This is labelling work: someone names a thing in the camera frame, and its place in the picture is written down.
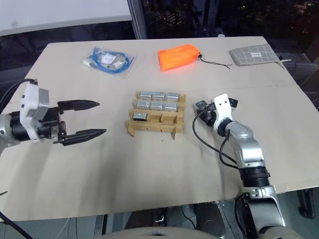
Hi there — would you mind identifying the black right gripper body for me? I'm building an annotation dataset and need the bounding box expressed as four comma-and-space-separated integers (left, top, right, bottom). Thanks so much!
202, 98, 239, 128

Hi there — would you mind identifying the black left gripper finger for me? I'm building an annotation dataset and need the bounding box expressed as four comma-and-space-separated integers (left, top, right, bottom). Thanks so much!
61, 128, 108, 147
57, 99, 101, 113

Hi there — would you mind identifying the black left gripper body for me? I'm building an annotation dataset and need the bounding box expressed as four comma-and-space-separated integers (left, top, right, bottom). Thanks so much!
37, 105, 68, 145

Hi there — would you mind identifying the wooden slotted rack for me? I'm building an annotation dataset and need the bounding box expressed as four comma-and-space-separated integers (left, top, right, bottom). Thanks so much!
124, 90, 187, 139

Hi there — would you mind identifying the grey checkered fabric pouch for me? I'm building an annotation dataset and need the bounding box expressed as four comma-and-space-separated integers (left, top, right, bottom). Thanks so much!
228, 44, 293, 70

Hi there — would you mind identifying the white table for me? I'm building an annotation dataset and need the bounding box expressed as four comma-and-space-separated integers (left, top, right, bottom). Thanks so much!
0, 0, 133, 37

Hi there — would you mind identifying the dark rounded base shape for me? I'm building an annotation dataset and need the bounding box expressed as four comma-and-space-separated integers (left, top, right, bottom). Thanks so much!
193, 200, 241, 233

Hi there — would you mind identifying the dark window pillar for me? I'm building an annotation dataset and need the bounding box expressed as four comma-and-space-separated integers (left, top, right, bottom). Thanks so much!
127, 0, 151, 40

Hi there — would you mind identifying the grey rounded robot body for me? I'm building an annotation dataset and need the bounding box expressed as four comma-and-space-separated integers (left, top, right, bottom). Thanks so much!
96, 225, 319, 239

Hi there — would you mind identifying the black table leg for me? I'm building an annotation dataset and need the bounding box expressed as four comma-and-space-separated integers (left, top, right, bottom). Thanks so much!
298, 188, 316, 220

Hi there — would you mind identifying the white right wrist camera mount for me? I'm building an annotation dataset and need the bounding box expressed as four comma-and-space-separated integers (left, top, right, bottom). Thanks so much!
211, 93, 236, 130

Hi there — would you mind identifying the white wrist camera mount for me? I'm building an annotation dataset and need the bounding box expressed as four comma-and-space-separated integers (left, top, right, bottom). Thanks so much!
211, 93, 236, 130
19, 83, 50, 143

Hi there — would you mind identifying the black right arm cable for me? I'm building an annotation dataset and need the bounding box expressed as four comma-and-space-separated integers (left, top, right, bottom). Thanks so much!
191, 111, 240, 170

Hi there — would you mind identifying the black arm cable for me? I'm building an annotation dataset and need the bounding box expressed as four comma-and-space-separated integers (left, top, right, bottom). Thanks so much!
191, 111, 240, 170
0, 78, 38, 113

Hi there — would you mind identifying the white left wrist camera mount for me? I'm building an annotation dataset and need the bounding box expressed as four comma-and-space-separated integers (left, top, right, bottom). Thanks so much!
19, 83, 50, 143

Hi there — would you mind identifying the bagged blue cable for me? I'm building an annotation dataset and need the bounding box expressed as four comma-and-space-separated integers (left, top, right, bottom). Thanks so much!
81, 45, 137, 80

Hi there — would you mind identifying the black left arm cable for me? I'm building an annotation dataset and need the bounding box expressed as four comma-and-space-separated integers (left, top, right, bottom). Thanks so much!
0, 78, 38, 113

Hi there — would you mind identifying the orange drawstring pouch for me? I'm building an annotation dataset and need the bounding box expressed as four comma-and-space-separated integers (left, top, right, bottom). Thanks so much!
157, 43, 233, 73

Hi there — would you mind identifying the thin black floor cable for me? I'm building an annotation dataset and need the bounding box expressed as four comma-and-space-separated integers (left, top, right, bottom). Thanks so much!
0, 211, 30, 239

